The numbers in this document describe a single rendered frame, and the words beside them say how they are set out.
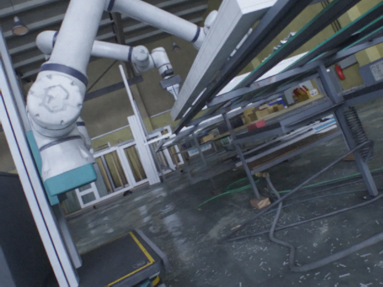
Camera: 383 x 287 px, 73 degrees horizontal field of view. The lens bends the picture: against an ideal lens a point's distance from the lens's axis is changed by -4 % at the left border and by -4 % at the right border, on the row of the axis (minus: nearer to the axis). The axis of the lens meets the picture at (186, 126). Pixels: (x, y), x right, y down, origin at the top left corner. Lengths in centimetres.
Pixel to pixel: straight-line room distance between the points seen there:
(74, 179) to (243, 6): 73
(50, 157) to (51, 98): 25
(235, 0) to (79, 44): 54
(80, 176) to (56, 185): 8
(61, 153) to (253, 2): 75
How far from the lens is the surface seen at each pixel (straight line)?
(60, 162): 98
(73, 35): 97
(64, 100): 84
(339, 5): 84
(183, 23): 138
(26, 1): 1306
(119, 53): 159
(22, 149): 116
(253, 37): 72
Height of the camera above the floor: 65
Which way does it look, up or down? 4 degrees up
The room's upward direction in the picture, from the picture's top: 22 degrees counter-clockwise
